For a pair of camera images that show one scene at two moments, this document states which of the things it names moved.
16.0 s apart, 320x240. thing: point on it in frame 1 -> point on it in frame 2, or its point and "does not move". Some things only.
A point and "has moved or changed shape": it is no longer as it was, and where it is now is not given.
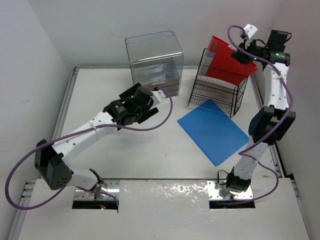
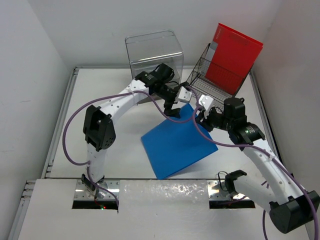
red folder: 225,68 has moved or changed shape
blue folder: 216,135 has moved or changed shape
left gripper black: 147,107 -> 174,112
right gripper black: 241,57 -> 204,121
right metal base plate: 217,190 does not move
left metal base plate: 109,186 does not move
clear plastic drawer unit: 156,60 does not move
